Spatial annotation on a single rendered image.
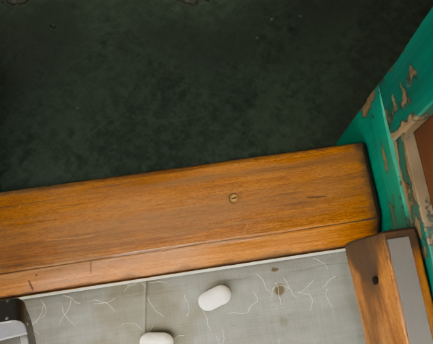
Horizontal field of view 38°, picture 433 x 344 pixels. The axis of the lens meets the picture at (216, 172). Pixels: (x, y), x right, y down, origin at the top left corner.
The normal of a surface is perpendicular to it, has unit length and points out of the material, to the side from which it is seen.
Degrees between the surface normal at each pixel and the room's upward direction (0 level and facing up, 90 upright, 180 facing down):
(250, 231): 0
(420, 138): 90
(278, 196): 0
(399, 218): 90
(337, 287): 0
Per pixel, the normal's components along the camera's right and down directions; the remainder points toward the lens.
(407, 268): 0.03, -0.25
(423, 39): -0.99, 0.14
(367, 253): -0.89, 0.02
